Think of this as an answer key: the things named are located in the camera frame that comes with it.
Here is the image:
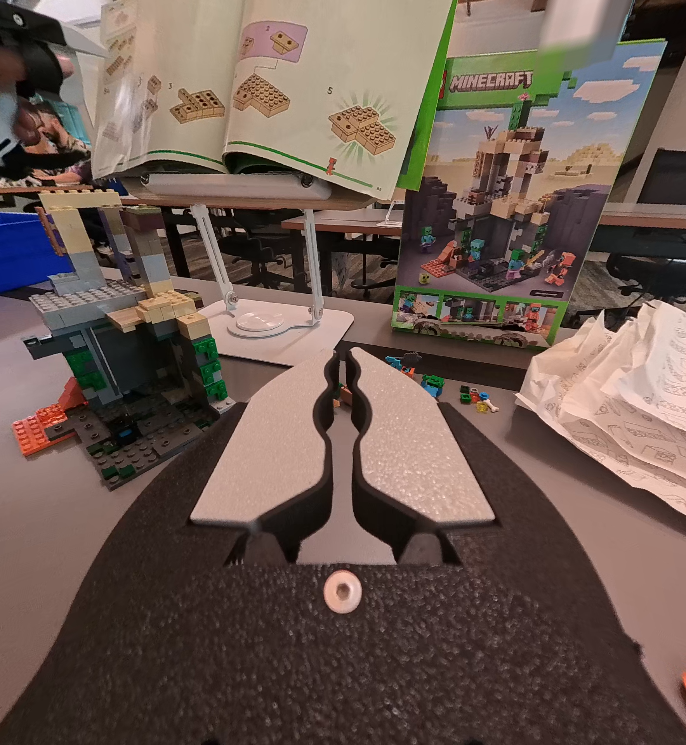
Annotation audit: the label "brick instruction booklet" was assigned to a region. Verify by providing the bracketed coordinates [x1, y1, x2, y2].
[89, 0, 460, 201]

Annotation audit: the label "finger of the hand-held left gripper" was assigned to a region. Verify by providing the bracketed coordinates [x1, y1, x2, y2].
[60, 26, 112, 60]

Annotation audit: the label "blue plastic bin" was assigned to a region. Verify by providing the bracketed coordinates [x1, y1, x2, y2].
[0, 212, 71, 302]

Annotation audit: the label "white book stand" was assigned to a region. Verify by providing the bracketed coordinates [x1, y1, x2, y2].
[118, 172, 379, 369]

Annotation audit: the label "grey desk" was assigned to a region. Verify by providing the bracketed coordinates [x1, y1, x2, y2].
[0, 274, 686, 745]

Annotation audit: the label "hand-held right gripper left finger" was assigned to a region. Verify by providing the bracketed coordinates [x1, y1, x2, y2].
[189, 349, 342, 564]

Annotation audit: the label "dark computer monitor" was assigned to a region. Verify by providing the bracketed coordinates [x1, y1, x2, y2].
[637, 148, 686, 206]

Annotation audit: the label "wooden office table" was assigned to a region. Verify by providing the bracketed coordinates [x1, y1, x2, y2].
[598, 201, 686, 257]
[281, 210, 405, 292]

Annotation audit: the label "crumpled white paper bags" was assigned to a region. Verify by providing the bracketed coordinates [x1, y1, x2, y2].
[514, 300, 686, 536]

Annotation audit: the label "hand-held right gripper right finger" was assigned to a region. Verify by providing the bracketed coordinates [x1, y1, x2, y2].
[346, 347, 498, 564]

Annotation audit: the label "green toy set box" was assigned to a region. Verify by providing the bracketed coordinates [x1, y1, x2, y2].
[392, 38, 668, 351]

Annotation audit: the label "toy brick building model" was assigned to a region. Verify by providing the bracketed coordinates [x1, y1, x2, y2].
[12, 189, 238, 491]

